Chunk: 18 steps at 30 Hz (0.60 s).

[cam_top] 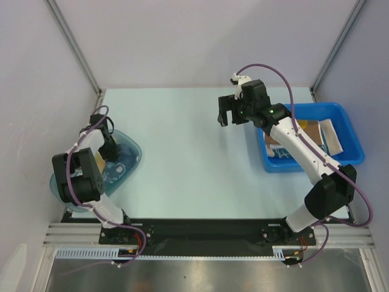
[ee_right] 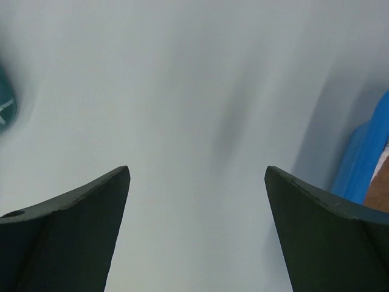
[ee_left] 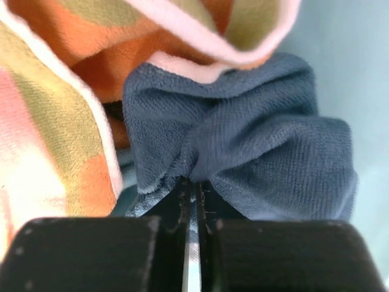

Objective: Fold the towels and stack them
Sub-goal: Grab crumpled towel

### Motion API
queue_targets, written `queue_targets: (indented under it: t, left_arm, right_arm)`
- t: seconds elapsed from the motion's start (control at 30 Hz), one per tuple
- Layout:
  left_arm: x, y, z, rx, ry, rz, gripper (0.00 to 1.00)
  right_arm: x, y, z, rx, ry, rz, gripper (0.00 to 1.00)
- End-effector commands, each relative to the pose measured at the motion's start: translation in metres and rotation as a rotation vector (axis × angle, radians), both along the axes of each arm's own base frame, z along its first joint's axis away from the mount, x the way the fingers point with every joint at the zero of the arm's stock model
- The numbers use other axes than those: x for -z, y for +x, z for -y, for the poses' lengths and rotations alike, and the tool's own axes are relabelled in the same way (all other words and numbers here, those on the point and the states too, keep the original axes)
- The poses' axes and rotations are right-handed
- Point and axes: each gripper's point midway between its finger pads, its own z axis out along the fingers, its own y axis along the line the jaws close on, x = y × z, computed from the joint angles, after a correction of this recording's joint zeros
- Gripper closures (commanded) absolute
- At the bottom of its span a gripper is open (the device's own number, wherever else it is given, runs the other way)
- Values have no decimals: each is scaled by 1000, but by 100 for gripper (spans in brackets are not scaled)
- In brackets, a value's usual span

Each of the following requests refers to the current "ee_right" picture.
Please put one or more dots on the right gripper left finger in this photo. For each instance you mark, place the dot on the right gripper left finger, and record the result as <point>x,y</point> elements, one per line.
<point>65,243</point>

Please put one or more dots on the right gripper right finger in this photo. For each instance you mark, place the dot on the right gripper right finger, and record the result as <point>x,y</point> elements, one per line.
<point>328,243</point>

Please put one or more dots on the orange brown towel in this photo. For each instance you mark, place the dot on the orange brown towel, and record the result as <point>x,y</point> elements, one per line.
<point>378,192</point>

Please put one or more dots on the blue plastic bin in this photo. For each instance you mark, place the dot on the blue plastic bin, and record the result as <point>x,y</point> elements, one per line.
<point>361,156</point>

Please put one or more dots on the teal translucent basket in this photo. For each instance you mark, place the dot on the teal translucent basket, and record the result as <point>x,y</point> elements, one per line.
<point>9,103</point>

